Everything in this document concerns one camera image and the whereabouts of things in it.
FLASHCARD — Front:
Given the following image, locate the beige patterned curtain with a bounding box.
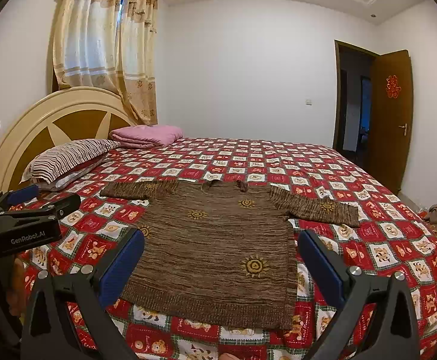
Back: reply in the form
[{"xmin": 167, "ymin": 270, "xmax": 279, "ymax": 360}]
[{"xmin": 53, "ymin": 0, "xmax": 158, "ymax": 125}]

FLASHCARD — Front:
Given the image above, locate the brown knitted sweater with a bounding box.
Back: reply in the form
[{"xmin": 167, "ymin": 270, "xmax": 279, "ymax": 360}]
[{"xmin": 102, "ymin": 180, "xmax": 358, "ymax": 329}]

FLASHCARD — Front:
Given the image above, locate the folded pink blanket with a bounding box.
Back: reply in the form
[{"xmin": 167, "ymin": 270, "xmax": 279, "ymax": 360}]
[{"xmin": 110, "ymin": 124, "xmax": 183, "ymax": 150}]

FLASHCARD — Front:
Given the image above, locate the dark door frame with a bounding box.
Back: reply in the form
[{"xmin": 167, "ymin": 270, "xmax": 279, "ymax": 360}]
[{"xmin": 333, "ymin": 40, "xmax": 379, "ymax": 164}]

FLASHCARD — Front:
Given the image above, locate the red paper door decoration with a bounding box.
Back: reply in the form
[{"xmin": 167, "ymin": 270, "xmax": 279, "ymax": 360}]
[{"xmin": 385, "ymin": 75, "xmax": 402, "ymax": 99}]

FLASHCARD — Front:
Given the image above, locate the metal door handle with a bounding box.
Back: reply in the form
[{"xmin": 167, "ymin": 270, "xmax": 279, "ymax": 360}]
[{"xmin": 398, "ymin": 124, "xmax": 408, "ymax": 137}]

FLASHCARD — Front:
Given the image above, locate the red checkered bear bedspread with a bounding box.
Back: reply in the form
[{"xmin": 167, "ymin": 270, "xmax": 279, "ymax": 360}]
[{"xmin": 22, "ymin": 138, "xmax": 437, "ymax": 359}]

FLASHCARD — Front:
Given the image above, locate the brown wooden door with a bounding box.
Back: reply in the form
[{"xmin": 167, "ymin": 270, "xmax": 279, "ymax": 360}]
[{"xmin": 365, "ymin": 49, "xmax": 414, "ymax": 194}]

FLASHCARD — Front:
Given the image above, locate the cream and brown headboard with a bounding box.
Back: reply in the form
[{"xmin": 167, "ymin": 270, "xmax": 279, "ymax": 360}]
[{"xmin": 0, "ymin": 87, "xmax": 136, "ymax": 192}]

